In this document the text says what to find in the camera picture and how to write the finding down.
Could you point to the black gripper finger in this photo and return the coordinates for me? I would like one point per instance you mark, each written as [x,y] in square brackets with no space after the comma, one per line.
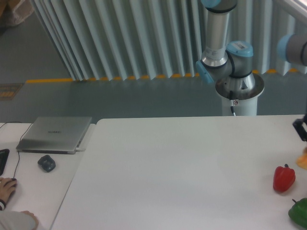
[298,124]

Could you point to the orange triangular bread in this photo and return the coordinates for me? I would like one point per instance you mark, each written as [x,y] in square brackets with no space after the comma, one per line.
[302,160]

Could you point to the red bell pepper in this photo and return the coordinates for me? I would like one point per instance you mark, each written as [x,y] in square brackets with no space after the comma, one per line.
[284,178]

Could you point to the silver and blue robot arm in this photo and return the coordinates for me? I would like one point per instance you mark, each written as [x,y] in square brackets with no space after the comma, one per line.
[229,65]

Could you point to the forearm in grey sleeve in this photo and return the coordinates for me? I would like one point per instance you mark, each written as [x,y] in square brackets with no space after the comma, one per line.
[15,220]

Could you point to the person's right hand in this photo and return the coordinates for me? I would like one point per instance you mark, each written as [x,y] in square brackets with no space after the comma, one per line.
[4,189]

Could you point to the green bell pepper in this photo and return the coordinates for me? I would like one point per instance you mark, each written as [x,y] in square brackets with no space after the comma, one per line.
[298,212]

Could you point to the white folding screen partition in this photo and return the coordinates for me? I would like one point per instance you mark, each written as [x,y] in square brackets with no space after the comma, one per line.
[122,39]

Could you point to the silver usb plug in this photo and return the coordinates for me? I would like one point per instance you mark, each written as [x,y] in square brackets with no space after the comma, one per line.
[80,150]

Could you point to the silver closed laptop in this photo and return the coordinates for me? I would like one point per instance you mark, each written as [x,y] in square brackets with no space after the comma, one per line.
[55,135]

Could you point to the dark earbuds case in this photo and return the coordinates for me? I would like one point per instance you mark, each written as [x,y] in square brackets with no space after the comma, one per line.
[47,163]

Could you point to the yellow floor sign sticker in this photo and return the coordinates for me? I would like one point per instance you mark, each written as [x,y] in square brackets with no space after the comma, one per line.
[9,90]

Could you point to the black keyboard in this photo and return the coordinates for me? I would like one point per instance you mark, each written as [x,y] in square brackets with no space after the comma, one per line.
[4,153]

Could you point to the brown cardboard boxes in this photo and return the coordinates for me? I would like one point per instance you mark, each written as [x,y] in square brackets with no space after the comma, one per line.
[14,12]

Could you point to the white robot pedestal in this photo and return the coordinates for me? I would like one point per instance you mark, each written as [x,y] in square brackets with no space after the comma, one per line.
[239,97]

